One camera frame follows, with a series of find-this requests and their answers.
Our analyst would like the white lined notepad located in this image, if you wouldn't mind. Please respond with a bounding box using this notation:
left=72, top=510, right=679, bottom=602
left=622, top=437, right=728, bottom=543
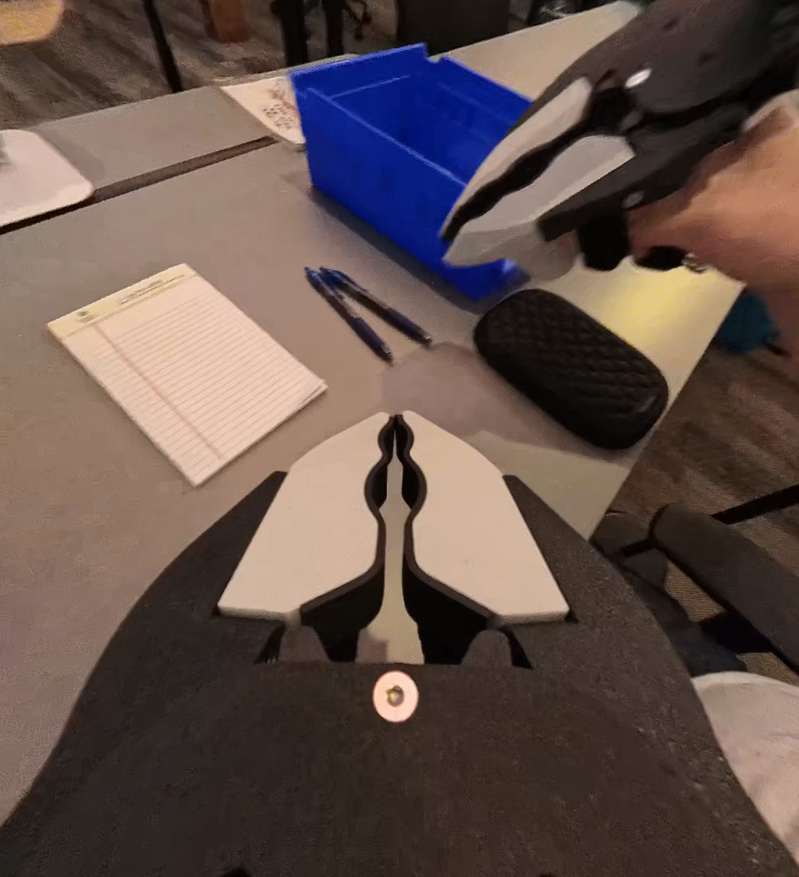
left=48, top=264, right=328, bottom=487

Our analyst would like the instruction board on white stand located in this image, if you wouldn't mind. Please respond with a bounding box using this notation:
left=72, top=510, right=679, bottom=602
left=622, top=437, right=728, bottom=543
left=0, top=0, right=94, bottom=241

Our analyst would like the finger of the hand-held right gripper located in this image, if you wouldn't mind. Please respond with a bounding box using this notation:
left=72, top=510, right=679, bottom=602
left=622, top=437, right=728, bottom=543
left=442, top=133, right=638, bottom=268
left=441, top=75, right=598, bottom=239

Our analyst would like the white printed paper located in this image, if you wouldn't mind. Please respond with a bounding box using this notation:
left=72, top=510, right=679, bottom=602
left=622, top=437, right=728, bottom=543
left=221, top=75, right=306, bottom=150

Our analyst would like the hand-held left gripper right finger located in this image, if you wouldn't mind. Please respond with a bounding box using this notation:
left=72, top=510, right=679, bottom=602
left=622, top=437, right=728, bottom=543
left=397, top=410, right=572, bottom=630

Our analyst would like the large black panel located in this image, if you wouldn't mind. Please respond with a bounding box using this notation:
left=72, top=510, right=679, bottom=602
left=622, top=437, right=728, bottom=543
left=396, top=0, right=510, bottom=54

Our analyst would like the person's right hand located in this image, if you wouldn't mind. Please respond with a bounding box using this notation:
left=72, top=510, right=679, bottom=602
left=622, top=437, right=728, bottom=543
left=629, top=95, right=799, bottom=296

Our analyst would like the person's white shirt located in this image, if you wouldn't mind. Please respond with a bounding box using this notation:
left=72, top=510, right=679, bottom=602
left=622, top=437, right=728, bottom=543
left=690, top=671, right=799, bottom=877

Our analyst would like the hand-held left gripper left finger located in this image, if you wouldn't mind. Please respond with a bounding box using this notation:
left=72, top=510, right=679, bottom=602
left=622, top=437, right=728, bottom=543
left=216, top=411, right=398, bottom=624

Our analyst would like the black metal pole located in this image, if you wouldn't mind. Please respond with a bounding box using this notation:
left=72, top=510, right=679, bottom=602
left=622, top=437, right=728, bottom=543
left=141, top=0, right=184, bottom=93

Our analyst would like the blue plastic bin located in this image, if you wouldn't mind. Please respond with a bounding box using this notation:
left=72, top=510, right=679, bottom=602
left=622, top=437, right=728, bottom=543
left=290, top=42, right=535, bottom=302

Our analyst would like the blue pen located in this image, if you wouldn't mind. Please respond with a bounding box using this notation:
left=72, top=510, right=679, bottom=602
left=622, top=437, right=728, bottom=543
left=319, top=266, right=435, bottom=345
left=304, top=267, right=395, bottom=364

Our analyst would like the black quilted pad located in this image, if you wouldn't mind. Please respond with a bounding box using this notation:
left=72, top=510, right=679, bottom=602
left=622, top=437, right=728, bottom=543
left=473, top=288, right=669, bottom=451

